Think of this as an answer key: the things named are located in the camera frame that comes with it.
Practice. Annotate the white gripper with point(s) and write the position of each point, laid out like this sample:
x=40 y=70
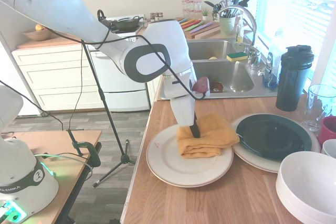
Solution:
x=183 y=111

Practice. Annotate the yellow terry towel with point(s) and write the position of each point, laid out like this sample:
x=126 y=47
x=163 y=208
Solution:
x=210 y=140

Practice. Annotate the white plate with gold rim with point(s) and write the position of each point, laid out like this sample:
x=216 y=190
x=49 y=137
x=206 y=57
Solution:
x=246 y=158
x=183 y=171

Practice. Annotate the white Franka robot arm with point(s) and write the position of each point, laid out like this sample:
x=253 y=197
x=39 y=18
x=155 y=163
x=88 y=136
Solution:
x=52 y=6

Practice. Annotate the dark glossy plate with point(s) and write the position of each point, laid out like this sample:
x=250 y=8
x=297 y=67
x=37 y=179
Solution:
x=273 y=137

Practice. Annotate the brown bowl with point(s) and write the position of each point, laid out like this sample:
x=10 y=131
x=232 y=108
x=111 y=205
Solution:
x=217 y=87

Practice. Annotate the white base cabinet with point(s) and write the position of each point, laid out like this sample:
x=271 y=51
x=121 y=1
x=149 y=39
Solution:
x=153 y=93

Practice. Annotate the stainless steel double sink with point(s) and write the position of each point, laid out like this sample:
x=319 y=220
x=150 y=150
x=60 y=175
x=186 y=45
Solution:
x=236 y=77

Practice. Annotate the yellow green sponge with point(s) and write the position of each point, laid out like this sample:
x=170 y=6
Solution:
x=237 y=57

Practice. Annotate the clear bottle with blue liquid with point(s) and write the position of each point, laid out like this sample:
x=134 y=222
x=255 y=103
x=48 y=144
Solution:
x=270 y=79

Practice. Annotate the white kitchen stove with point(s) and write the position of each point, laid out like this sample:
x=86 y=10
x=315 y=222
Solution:
x=110 y=100

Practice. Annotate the green knife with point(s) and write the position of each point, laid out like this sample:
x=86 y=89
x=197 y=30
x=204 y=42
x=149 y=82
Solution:
x=199 y=27

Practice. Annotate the wooden cutting board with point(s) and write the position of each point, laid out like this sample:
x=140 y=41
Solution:
x=212 y=28

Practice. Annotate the clear yellow soap bottle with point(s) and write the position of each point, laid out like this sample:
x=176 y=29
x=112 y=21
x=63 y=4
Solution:
x=239 y=35

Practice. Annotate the pink knife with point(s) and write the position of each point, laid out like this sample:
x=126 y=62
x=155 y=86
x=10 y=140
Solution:
x=193 y=25

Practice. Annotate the dark green clamp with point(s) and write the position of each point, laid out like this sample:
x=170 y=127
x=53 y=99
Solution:
x=92 y=150

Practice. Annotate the black shaker bottle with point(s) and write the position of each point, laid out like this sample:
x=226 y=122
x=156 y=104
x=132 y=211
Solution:
x=291 y=82

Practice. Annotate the yellow knife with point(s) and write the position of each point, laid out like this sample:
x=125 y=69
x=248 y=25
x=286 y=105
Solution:
x=189 y=22

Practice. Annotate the pale green utensil crock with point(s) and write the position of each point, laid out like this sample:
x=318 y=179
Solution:
x=227 y=26

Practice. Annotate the chrome arched faucet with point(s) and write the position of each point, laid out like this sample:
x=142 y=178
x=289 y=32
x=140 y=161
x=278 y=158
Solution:
x=254 y=35

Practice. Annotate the small green potted plant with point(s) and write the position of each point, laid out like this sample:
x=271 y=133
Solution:
x=205 y=17

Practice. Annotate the small brown spice jar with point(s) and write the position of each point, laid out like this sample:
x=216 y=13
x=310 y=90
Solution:
x=152 y=18
x=160 y=16
x=156 y=17

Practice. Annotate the small glass shaker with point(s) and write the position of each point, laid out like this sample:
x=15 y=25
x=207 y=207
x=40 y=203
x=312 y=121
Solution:
x=145 y=22

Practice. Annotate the glass jar with checkered lid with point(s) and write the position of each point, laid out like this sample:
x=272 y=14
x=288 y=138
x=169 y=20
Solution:
x=191 y=9
x=198 y=7
x=185 y=9

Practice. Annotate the clear drinking glass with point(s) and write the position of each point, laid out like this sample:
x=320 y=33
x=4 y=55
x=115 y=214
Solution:
x=315 y=111

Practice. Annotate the large white bowl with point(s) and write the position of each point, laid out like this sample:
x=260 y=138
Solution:
x=307 y=176
x=309 y=217

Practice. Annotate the black wok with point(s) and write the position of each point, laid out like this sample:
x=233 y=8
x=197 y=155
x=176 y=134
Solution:
x=126 y=24

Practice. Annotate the red mug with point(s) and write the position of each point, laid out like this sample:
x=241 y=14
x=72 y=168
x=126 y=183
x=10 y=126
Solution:
x=328 y=129

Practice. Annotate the small white cup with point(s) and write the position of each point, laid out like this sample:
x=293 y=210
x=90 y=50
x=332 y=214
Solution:
x=330 y=149

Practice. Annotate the black pointed utensil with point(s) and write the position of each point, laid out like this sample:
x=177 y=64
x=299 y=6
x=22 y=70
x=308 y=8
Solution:
x=246 y=0

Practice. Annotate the blue kettle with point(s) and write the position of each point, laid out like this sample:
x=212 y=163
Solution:
x=105 y=20

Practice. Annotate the wooden top robot stand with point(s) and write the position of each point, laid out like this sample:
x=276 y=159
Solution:
x=52 y=142

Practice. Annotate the white window blinds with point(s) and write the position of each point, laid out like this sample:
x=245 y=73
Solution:
x=288 y=11

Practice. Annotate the white drawer cabinet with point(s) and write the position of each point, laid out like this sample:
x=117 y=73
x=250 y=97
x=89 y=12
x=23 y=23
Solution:
x=52 y=77

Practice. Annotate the yellow fruit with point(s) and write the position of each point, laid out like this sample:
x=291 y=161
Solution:
x=39 y=27

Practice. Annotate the maroon wrist camera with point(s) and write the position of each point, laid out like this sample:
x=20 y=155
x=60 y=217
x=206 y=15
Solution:
x=202 y=85

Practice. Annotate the black camera tripod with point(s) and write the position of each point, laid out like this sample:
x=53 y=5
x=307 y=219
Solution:
x=110 y=119

